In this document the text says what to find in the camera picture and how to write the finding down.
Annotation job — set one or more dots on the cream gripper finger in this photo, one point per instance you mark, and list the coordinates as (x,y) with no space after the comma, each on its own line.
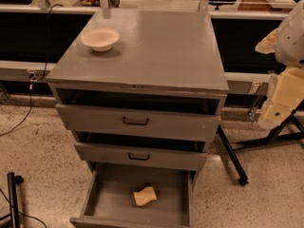
(286,92)
(268,44)

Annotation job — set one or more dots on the yellow sponge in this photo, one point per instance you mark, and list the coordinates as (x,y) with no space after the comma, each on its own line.
(145,196)

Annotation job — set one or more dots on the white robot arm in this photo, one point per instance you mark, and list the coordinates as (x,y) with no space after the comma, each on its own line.
(290,39)

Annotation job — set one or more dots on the grey middle drawer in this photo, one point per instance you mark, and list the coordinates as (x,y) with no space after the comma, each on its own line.
(161,158)

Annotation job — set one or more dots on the grey drawer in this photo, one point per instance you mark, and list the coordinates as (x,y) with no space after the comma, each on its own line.
(126,196)
(164,125)
(161,158)

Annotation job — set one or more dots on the grey drawer cabinet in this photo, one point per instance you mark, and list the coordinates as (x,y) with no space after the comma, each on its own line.
(165,61)

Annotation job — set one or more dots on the grey bottom drawer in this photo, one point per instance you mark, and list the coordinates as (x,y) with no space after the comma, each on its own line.
(126,196)

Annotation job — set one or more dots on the grey top drawer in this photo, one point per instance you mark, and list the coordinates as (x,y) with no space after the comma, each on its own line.
(164,125)

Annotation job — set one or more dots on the white paper bowl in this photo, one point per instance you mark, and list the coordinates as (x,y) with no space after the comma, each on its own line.
(100,39)

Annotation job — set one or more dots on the black stand lower left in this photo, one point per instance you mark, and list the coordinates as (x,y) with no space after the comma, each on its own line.
(10,216)

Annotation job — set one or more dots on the black metal stand frame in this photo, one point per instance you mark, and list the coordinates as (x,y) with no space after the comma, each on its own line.
(273,137)

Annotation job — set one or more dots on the black top drawer handle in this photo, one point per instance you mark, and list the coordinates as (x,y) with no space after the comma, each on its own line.
(136,122)

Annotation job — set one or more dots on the black drawer handle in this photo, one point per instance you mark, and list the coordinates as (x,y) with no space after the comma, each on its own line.
(136,122)
(134,157)

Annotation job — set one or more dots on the black middle drawer handle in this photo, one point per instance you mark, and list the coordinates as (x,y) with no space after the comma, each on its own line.
(134,157)

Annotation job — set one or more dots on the grey barrier rail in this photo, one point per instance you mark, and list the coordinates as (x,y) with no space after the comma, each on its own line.
(24,71)

